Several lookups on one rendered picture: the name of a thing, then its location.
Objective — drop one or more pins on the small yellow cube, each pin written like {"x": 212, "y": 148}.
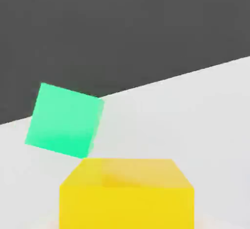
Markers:
{"x": 127, "y": 203}

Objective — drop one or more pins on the small green cube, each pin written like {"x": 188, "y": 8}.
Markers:
{"x": 64, "y": 119}

